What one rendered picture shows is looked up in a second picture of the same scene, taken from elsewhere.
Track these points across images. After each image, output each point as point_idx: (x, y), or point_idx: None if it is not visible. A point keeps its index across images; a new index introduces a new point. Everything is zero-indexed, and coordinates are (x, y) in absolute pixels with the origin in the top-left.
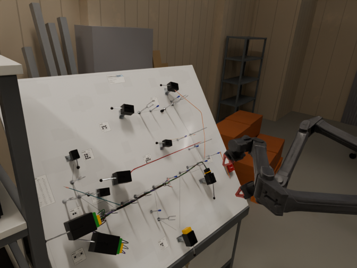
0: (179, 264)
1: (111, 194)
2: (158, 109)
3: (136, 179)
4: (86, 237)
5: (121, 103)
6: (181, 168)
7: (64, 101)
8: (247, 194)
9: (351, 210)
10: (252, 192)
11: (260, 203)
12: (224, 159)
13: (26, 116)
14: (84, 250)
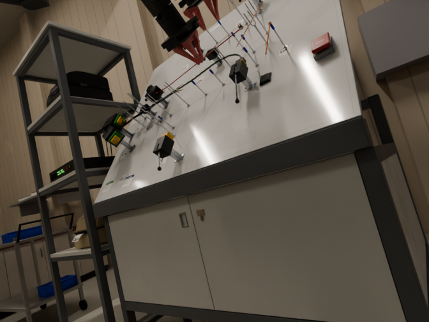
0: (163, 188)
1: (159, 115)
2: (239, 29)
3: (180, 101)
4: (132, 144)
5: (207, 43)
6: (228, 78)
7: (174, 62)
8: (165, 40)
9: None
10: (163, 29)
11: (24, 7)
12: (199, 18)
13: (155, 79)
14: (127, 152)
